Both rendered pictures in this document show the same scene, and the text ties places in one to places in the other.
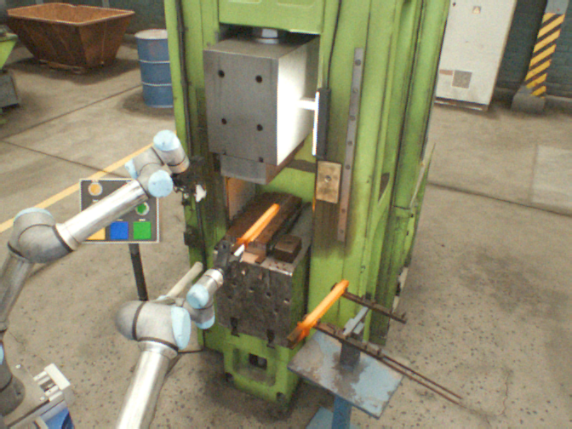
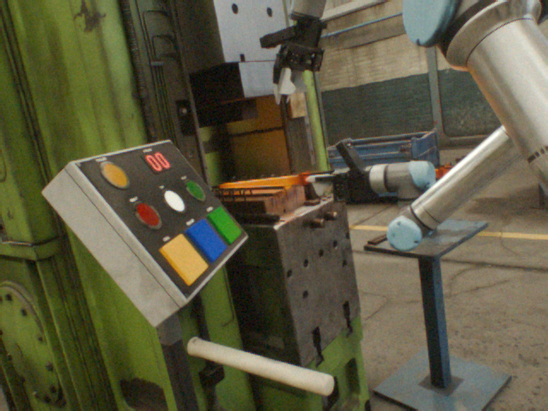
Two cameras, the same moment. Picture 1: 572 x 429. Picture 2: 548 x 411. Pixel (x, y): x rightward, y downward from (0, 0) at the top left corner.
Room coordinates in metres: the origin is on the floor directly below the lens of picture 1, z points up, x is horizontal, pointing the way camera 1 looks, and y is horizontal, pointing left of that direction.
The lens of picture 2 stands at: (1.31, 1.43, 1.22)
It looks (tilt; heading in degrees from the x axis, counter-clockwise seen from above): 12 degrees down; 287
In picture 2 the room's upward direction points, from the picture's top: 10 degrees counter-clockwise
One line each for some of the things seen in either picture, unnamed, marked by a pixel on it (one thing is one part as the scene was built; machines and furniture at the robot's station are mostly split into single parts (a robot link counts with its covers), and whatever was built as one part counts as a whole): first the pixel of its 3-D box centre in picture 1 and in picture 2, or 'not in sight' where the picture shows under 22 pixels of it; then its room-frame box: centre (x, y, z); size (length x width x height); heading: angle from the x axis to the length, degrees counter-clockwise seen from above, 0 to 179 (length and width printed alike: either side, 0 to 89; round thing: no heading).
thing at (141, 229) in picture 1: (142, 230); (223, 226); (1.69, 0.60, 1.01); 0.07 x 0.05 x 0.07; 92
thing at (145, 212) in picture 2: not in sight; (147, 215); (1.73, 0.81, 1.09); 0.05 x 0.03 x 0.04; 67
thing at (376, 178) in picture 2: (213, 279); (382, 178); (1.38, 0.25, 1.00); 0.08 x 0.05 x 0.08; 67
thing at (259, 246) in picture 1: (265, 220); (235, 199); (1.87, 0.08, 0.96); 0.42 x 0.20 x 0.09; 157
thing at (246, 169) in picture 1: (265, 149); (214, 90); (1.87, 0.08, 1.32); 0.42 x 0.20 x 0.10; 157
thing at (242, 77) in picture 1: (274, 94); (208, 10); (1.85, 0.04, 1.56); 0.42 x 0.39 x 0.40; 157
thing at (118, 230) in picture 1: (119, 230); (205, 241); (1.69, 0.70, 1.01); 0.07 x 0.05 x 0.07; 92
